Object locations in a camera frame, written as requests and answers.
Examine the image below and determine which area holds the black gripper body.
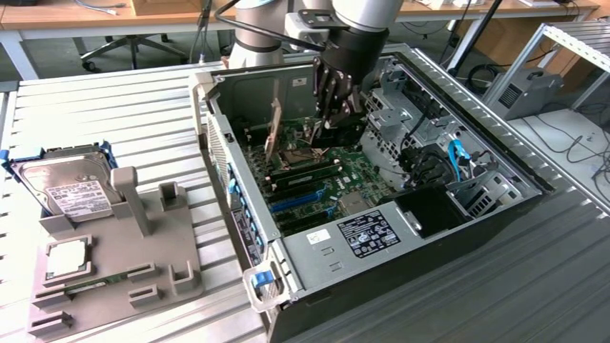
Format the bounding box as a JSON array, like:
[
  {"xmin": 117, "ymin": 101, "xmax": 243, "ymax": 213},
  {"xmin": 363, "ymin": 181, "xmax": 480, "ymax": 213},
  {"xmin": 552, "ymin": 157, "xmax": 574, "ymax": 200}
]
[{"xmin": 323, "ymin": 27, "xmax": 390, "ymax": 86}]

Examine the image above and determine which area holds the graphics card with metal bracket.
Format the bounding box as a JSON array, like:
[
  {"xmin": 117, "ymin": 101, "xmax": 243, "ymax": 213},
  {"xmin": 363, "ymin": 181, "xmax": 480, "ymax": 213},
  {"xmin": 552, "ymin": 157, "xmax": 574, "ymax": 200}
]
[{"xmin": 263, "ymin": 96, "xmax": 368, "ymax": 168}]

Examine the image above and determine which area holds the metal disk bay cage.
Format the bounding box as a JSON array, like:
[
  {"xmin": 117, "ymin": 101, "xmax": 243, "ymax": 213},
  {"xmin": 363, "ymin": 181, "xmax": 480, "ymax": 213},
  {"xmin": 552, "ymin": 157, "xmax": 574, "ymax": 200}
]
[{"xmin": 359, "ymin": 60, "xmax": 462, "ymax": 187}]

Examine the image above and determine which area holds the CPU socket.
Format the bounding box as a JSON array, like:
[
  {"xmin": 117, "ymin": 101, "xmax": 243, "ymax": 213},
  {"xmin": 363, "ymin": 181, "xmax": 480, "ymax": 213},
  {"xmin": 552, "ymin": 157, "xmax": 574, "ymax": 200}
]
[{"xmin": 279, "ymin": 148, "xmax": 318, "ymax": 174}]

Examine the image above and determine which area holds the green motherboard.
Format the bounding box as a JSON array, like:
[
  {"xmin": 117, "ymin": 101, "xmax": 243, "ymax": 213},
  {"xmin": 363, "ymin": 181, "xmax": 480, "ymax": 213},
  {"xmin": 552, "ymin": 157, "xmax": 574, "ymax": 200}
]
[{"xmin": 240, "ymin": 119, "xmax": 406, "ymax": 239}]

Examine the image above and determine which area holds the black RAM stick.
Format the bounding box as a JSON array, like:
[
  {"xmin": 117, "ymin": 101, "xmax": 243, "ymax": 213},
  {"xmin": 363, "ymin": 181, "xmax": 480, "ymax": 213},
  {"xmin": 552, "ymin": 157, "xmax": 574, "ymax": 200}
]
[{"xmin": 272, "ymin": 166, "xmax": 343, "ymax": 193}]

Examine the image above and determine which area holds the black pole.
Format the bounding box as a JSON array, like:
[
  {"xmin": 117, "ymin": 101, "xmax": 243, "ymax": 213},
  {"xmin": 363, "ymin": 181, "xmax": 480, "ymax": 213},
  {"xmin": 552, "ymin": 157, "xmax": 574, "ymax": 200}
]
[{"xmin": 444, "ymin": 0, "xmax": 504, "ymax": 76}]

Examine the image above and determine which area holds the silver chipset heatsink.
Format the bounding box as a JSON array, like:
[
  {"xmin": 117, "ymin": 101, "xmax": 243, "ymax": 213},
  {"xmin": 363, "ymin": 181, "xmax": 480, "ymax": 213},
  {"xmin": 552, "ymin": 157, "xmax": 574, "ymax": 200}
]
[{"xmin": 338, "ymin": 192, "xmax": 375, "ymax": 214}]

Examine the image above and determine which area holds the blue expansion slot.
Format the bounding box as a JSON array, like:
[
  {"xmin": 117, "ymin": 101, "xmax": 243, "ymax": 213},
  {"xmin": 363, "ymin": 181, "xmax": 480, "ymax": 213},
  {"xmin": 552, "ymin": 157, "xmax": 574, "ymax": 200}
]
[{"xmin": 269, "ymin": 191, "xmax": 322, "ymax": 212}]

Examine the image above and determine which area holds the grey control box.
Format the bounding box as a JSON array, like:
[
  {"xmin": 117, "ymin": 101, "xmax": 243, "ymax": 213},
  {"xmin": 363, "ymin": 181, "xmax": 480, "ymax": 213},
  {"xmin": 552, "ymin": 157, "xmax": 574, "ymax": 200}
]
[{"xmin": 495, "ymin": 69, "xmax": 566, "ymax": 121}]

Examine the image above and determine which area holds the brown box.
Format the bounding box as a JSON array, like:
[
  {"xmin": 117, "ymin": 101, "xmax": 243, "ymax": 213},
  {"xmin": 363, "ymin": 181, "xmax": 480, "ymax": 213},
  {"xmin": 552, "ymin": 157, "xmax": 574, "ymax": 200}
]
[{"xmin": 131, "ymin": 0, "xmax": 204, "ymax": 17}]

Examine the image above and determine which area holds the office chair base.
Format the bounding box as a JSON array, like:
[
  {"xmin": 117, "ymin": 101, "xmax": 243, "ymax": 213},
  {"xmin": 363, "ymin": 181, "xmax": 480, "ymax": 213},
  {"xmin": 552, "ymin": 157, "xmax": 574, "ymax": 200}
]
[{"xmin": 79, "ymin": 34, "xmax": 189, "ymax": 72}]

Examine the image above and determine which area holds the grey power supply unit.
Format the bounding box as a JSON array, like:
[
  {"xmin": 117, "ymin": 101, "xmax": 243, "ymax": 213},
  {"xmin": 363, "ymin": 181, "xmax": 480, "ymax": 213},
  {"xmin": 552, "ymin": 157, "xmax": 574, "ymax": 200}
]
[{"xmin": 280, "ymin": 202, "xmax": 423, "ymax": 292}]

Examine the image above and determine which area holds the open black PC case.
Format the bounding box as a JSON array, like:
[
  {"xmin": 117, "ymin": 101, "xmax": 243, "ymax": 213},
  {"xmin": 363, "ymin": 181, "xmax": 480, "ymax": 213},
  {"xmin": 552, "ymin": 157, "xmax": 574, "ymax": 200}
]
[{"xmin": 189, "ymin": 42, "xmax": 556, "ymax": 343}]

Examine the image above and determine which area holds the hard disk with blue caddy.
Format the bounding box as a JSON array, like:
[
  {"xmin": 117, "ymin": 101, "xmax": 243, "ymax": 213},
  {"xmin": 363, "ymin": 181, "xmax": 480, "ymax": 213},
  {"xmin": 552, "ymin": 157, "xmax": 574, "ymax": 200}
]
[{"xmin": 0, "ymin": 140, "xmax": 120, "ymax": 221}]

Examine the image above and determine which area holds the grey parts rack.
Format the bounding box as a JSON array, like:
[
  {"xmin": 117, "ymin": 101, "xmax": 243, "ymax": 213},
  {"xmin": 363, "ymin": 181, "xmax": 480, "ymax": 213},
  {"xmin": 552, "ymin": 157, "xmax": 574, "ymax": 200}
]
[{"xmin": 25, "ymin": 166, "xmax": 205, "ymax": 340}]

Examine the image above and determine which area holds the silver CPU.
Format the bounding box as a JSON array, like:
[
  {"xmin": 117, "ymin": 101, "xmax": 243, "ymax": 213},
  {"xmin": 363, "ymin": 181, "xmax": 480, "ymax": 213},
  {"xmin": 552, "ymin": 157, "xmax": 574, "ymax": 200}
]
[{"xmin": 45, "ymin": 242, "xmax": 92, "ymax": 280}]

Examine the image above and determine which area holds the green RAM stick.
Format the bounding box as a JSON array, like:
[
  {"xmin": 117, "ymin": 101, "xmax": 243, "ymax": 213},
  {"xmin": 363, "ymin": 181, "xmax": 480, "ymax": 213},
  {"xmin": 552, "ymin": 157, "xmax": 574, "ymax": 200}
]
[{"xmin": 64, "ymin": 273, "xmax": 132, "ymax": 296}]

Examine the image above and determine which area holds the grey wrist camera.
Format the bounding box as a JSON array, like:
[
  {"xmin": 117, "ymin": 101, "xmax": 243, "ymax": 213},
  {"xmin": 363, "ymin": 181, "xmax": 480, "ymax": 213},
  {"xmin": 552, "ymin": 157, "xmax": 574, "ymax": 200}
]
[{"xmin": 284, "ymin": 9, "xmax": 350, "ymax": 51}]

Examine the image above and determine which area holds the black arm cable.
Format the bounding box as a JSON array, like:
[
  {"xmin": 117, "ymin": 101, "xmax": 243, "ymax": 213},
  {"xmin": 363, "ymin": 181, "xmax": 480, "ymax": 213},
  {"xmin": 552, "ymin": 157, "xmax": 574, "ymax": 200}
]
[{"xmin": 212, "ymin": 0, "xmax": 335, "ymax": 51}]

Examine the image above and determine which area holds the black wire bundle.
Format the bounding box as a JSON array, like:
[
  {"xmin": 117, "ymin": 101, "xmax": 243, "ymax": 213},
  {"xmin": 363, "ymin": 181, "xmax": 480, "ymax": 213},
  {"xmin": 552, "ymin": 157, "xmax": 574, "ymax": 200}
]
[{"xmin": 398, "ymin": 142, "xmax": 451, "ymax": 189}]

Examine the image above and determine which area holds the black coiled cable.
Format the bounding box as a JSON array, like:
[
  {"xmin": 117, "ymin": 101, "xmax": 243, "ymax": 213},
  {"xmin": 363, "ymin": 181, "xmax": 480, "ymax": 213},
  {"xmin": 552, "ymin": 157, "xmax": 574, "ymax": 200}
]
[{"xmin": 466, "ymin": 63, "xmax": 500, "ymax": 90}]

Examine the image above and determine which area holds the blue wire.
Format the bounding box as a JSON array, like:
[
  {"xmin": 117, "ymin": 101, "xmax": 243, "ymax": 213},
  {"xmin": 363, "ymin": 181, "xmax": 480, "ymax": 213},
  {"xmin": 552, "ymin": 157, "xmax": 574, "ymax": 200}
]
[{"xmin": 447, "ymin": 138, "xmax": 467, "ymax": 184}]

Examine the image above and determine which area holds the aluminium frame slat table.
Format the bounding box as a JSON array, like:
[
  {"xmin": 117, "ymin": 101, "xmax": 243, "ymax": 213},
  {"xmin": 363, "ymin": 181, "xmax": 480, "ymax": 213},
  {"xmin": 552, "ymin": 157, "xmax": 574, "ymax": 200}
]
[{"xmin": 480, "ymin": 19, "xmax": 610, "ymax": 111}]

